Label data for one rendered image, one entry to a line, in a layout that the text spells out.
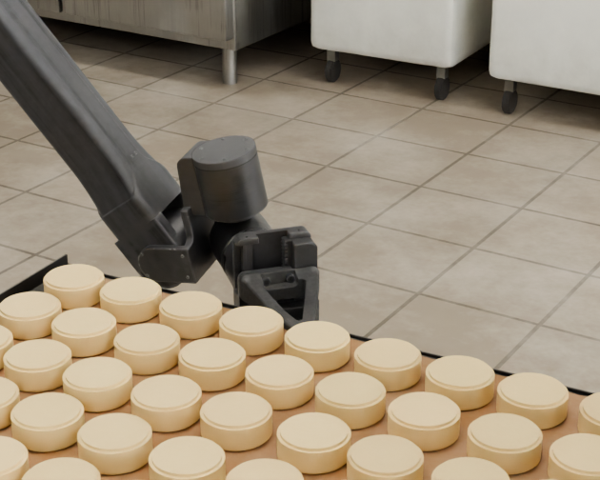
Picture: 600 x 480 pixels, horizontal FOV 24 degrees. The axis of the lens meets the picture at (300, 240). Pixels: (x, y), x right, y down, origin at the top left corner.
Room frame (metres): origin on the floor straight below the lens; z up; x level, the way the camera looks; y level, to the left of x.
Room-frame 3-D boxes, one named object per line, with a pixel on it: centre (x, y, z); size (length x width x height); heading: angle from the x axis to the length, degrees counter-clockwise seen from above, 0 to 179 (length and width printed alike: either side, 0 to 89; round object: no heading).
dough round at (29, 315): (0.98, 0.22, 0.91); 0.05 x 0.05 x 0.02
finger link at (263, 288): (1.01, 0.01, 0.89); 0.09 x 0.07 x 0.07; 17
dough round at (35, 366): (0.90, 0.19, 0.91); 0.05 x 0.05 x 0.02
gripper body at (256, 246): (1.08, 0.03, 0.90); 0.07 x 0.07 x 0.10; 17
